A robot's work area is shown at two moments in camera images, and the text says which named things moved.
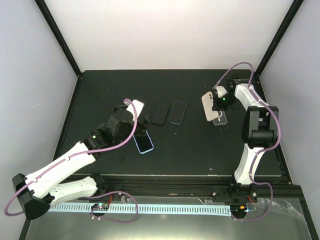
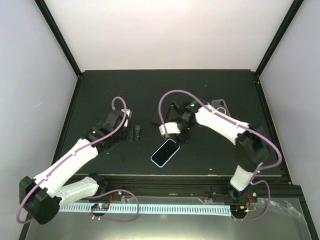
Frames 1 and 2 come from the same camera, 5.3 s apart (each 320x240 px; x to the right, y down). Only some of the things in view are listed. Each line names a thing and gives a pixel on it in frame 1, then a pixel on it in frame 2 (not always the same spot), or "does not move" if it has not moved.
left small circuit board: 100,206 does not move
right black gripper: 217,106 to 182,138
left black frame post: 44,9 does not move
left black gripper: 141,126 to 129,137
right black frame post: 278,36 does not move
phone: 143,142 to 165,153
